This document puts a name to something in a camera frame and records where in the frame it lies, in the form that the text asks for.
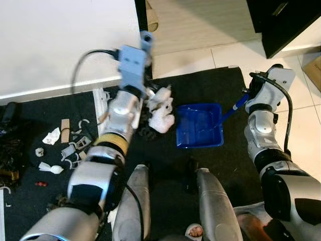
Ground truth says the long white paper strip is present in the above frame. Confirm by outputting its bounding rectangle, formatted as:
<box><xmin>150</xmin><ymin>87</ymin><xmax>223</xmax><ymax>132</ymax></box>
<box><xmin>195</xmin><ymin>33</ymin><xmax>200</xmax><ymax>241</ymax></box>
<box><xmin>93</xmin><ymin>89</ymin><xmax>112</xmax><ymax>136</ymax></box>

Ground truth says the light blue left wrist camera mount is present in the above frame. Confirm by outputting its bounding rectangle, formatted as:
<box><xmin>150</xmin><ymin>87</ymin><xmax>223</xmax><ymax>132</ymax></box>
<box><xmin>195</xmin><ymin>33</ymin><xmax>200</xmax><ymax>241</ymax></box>
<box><xmin>116</xmin><ymin>44</ymin><xmax>151</xmax><ymax>93</ymax></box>

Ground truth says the metal cabinet handle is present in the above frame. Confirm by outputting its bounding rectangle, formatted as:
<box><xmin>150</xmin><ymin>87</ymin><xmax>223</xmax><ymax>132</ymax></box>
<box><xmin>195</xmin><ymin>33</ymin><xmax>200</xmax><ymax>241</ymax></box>
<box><xmin>271</xmin><ymin>2</ymin><xmax>289</xmax><ymax>17</ymax></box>

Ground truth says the person's foot in white slipper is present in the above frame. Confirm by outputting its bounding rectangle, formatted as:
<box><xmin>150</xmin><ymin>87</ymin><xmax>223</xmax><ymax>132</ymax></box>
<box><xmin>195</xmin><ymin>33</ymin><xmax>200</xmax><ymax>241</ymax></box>
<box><xmin>185</xmin><ymin>223</ymin><xmax>204</xmax><ymax>240</ymax></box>

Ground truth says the person's foot in grey slipper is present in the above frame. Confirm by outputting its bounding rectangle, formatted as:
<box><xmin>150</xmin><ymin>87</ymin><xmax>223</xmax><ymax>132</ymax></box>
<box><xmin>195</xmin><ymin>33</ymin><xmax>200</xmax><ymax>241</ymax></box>
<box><xmin>233</xmin><ymin>203</ymin><xmax>281</xmax><ymax>241</ymax></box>

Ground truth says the beige slipper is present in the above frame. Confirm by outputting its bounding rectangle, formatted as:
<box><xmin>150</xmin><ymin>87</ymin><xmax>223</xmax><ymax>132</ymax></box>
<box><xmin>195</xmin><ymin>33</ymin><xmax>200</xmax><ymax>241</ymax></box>
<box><xmin>145</xmin><ymin>0</ymin><xmax>160</xmax><ymax>33</ymax></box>

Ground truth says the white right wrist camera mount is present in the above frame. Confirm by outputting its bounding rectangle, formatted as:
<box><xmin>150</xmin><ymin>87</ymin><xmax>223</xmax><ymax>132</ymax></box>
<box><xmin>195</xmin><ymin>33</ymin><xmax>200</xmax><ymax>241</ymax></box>
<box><xmin>261</xmin><ymin>65</ymin><xmax>296</xmax><ymax>112</ymax></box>

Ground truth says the flat white paper scrap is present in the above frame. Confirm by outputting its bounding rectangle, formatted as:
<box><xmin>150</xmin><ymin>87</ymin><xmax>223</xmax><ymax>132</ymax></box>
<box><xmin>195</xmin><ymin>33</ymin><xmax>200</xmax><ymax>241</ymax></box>
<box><xmin>38</xmin><ymin>162</ymin><xmax>65</xmax><ymax>175</ymax></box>

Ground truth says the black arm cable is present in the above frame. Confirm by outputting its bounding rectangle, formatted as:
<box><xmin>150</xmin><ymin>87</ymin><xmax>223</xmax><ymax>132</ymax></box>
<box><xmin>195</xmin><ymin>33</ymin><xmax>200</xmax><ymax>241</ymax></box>
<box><xmin>71</xmin><ymin>48</ymin><xmax>122</xmax><ymax>96</ymax></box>
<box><xmin>250</xmin><ymin>72</ymin><xmax>294</xmax><ymax>155</ymax></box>

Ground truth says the brown cardboard strip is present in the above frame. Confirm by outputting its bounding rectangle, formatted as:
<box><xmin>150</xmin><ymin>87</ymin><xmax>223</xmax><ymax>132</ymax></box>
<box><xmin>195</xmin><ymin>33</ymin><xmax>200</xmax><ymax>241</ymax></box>
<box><xmin>60</xmin><ymin>118</ymin><xmax>70</xmax><ymax>143</ymax></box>

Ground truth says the grey right robot leg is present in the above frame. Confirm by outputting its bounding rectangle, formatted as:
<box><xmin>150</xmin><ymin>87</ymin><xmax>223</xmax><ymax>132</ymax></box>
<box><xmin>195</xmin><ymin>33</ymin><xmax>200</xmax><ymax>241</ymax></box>
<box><xmin>195</xmin><ymin>168</ymin><xmax>245</xmax><ymax>241</ymax></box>

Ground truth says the small crumpled white paper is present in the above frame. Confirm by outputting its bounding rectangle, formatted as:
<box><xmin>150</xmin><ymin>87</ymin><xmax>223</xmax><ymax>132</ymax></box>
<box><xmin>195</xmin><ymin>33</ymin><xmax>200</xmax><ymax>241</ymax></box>
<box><xmin>42</xmin><ymin>128</ymin><xmax>61</xmax><ymax>146</ymax></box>

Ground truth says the brown cardboard box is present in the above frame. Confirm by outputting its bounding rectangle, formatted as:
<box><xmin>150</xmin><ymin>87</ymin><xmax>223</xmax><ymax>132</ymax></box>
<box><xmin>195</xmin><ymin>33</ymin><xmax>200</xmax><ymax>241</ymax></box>
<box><xmin>302</xmin><ymin>55</ymin><xmax>321</xmax><ymax>92</ymax></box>

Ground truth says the blue plastic dustpan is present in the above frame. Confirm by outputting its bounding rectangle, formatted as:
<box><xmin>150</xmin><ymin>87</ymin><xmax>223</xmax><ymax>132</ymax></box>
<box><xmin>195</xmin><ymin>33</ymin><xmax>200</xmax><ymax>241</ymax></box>
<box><xmin>176</xmin><ymin>93</ymin><xmax>250</xmax><ymax>150</ymax></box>

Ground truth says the white plastic scrap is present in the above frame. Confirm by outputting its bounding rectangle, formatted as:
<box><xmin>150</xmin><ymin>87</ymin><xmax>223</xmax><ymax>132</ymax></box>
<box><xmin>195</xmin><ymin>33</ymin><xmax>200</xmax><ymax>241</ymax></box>
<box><xmin>75</xmin><ymin>136</ymin><xmax>93</xmax><ymax>150</ymax></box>
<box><xmin>61</xmin><ymin>143</ymin><xmax>78</xmax><ymax>157</ymax></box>

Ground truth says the grey robot leg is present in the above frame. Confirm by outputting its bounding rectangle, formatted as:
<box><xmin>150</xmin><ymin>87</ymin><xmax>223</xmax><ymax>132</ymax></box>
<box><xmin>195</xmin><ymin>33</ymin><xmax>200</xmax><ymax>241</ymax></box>
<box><xmin>112</xmin><ymin>164</ymin><xmax>151</xmax><ymax>241</ymax></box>
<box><xmin>195</xmin><ymin>168</ymin><xmax>245</xmax><ymax>241</ymax></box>

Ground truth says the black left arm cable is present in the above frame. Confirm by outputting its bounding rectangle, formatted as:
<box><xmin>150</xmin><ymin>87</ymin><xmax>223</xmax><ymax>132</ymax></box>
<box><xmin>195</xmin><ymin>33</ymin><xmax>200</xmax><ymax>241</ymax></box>
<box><xmin>71</xmin><ymin>48</ymin><xmax>122</xmax><ymax>96</ymax></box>

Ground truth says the large crumpled white paper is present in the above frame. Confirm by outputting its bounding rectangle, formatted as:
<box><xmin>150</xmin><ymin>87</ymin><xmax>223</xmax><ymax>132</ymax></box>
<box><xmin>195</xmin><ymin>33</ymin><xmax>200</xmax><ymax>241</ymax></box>
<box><xmin>149</xmin><ymin>85</ymin><xmax>176</xmax><ymax>134</ymax></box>

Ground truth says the black cabinet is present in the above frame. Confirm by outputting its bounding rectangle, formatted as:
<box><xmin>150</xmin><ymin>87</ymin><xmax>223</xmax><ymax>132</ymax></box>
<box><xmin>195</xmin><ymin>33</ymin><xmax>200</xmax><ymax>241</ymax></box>
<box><xmin>246</xmin><ymin>0</ymin><xmax>321</xmax><ymax>59</ymax></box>

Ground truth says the grey left robot leg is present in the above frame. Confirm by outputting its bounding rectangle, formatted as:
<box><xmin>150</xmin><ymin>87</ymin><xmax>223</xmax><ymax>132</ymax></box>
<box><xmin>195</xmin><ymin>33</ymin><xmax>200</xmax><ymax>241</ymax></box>
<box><xmin>112</xmin><ymin>164</ymin><xmax>151</xmax><ymax>241</ymax></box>

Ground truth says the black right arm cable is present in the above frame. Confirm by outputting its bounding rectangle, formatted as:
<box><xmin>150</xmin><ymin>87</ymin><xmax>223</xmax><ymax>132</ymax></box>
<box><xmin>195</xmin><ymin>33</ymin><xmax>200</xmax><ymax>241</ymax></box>
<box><xmin>250</xmin><ymin>72</ymin><xmax>294</xmax><ymax>155</ymax></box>

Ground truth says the black floor mat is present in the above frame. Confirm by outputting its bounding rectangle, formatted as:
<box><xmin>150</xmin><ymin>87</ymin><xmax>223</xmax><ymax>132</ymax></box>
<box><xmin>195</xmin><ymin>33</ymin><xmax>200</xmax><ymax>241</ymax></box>
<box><xmin>0</xmin><ymin>67</ymin><xmax>262</xmax><ymax>241</ymax></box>

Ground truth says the black bag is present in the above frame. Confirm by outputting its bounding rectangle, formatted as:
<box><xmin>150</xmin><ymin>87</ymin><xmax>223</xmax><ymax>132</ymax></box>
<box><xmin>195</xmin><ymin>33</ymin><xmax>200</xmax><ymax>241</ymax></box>
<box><xmin>0</xmin><ymin>102</ymin><xmax>27</xmax><ymax>187</ymax></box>

